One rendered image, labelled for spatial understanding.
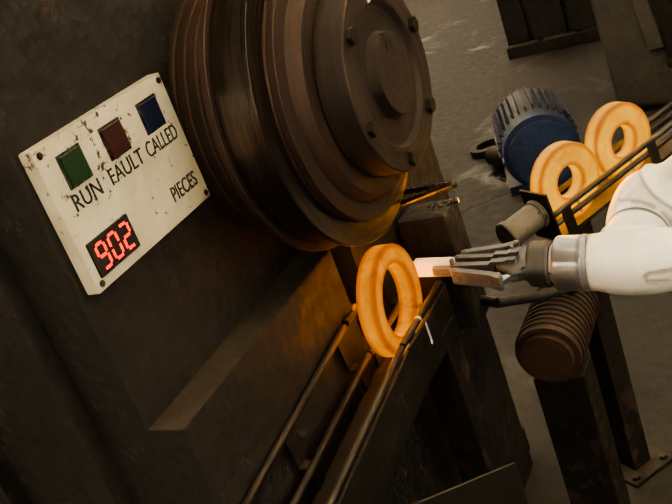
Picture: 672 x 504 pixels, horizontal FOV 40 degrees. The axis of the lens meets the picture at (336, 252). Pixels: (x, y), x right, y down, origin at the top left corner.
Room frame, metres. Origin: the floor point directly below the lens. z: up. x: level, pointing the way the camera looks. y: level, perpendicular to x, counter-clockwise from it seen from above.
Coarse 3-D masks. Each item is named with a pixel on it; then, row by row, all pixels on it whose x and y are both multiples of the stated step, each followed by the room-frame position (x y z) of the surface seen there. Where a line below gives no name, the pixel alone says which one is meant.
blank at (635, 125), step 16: (608, 112) 1.71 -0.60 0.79; (624, 112) 1.73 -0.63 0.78; (640, 112) 1.74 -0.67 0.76; (592, 128) 1.71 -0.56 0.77; (608, 128) 1.71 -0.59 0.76; (624, 128) 1.75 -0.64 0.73; (640, 128) 1.74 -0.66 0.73; (592, 144) 1.70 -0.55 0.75; (608, 144) 1.70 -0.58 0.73; (624, 144) 1.75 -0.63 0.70; (640, 144) 1.73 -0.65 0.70; (608, 160) 1.70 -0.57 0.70; (624, 176) 1.71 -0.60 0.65
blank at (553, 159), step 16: (560, 144) 1.67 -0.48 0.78; (576, 144) 1.67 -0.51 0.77; (544, 160) 1.65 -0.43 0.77; (560, 160) 1.65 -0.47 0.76; (576, 160) 1.67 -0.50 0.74; (592, 160) 1.68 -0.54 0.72; (544, 176) 1.64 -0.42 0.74; (576, 176) 1.69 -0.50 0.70; (592, 176) 1.68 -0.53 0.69; (544, 192) 1.63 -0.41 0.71; (576, 192) 1.67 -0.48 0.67; (592, 192) 1.68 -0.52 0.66
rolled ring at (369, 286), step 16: (368, 256) 1.35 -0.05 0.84; (384, 256) 1.35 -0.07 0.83; (400, 256) 1.39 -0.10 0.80; (368, 272) 1.31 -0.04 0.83; (384, 272) 1.33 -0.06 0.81; (400, 272) 1.40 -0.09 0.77; (416, 272) 1.42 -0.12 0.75; (368, 288) 1.29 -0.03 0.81; (400, 288) 1.41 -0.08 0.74; (416, 288) 1.40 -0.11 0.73; (368, 304) 1.28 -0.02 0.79; (400, 304) 1.40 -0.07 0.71; (416, 304) 1.39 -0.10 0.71; (368, 320) 1.28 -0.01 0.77; (384, 320) 1.29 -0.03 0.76; (400, 320) 1.38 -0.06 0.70; (368, 336) 1.28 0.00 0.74; (384, 336) 1.27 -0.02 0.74; (400, 336) 1.32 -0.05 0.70; (384, 352) 1.29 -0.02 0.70
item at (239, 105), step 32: (224, 0) 1.24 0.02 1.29; (256, 0) 1.22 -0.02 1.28; (224, 32) 1.21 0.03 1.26; (256, 32) 1.19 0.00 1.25; (224, 64) 1.19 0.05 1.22; (256, 64) 1.17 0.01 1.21; (224, 96) 1.18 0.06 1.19; (256, 96) 1.15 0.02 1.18; (224, 128) 1.18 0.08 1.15; (256, 128) 1.14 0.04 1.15; (256, 160) 1.16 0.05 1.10; (288, 160) 1.16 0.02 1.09; (256, 192) 1.18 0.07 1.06; (288, 192) 1.14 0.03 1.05; (288, 224) 1.20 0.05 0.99; (320, 224) 1.18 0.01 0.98; (352, 224) 1.25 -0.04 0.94; (384, 224) 1.32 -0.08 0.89
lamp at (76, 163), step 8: (72, 152) 1.05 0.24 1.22; (80, 152) 1.06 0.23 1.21; (64, 160) 1.03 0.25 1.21; (72, 160) 1.04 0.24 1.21; (80, 160) 1.05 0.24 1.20; (64, 168) 1.03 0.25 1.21; (72, 168) 1.04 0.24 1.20; (80, 168) 1.05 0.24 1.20; (88, 168) 1.06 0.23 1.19; (72, 176) 1.03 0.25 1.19; (80, 176) 1.04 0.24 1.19; (72, 184) 1.03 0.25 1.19
